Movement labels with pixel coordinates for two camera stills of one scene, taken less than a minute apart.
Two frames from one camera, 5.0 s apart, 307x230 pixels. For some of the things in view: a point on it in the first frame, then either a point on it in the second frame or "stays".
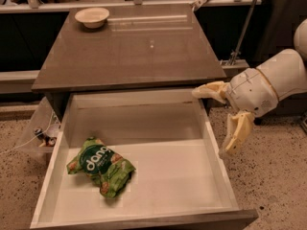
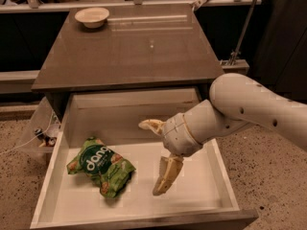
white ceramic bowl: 92,17 stays
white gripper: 252,91 to 177,136
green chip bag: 99,163 stays
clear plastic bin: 40,132 stays
